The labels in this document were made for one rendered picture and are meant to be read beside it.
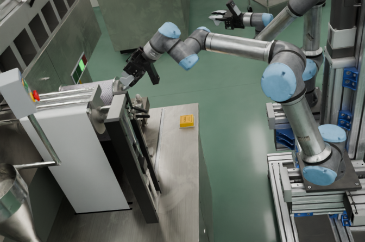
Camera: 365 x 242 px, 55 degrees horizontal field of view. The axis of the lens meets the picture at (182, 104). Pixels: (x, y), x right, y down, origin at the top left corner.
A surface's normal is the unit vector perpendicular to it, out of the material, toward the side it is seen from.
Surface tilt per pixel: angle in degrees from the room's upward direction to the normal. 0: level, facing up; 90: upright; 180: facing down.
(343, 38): 90
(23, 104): 90
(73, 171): 90
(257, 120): 0
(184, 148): 0
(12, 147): 90
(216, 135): 0
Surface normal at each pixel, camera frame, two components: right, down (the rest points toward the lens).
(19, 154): 0.98, -0.12
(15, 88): 0.40, 0.50
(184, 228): -0.18, -0.78
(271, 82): -0.55, 0.49
